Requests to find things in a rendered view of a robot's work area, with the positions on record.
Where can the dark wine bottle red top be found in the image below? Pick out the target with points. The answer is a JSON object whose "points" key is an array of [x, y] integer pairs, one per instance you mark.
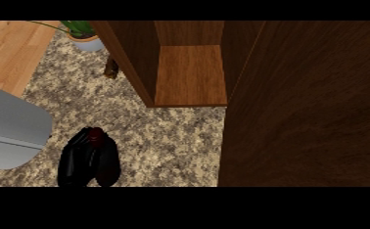
{"points": [[108, 164]]}

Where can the small brown bottle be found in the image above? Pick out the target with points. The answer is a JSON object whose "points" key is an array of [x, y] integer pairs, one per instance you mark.
{"points": [[111, 69]]}

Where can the dark brown cabinet door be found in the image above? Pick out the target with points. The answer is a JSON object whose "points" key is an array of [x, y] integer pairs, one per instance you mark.
{"points": [[298, 109]]}

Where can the brown wooden cabinet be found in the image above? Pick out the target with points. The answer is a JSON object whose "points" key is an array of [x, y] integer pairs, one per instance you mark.
{"points": [[190, 76]]}

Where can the green plant in white pot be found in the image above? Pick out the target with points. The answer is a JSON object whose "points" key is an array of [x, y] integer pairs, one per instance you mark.
{"points": [[87, 42]]}

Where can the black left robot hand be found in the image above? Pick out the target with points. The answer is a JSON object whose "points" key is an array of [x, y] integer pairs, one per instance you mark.
{"points": [[74, 164]]}

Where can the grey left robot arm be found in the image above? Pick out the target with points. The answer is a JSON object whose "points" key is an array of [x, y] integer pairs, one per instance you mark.
{"points": [[21, 131]]}

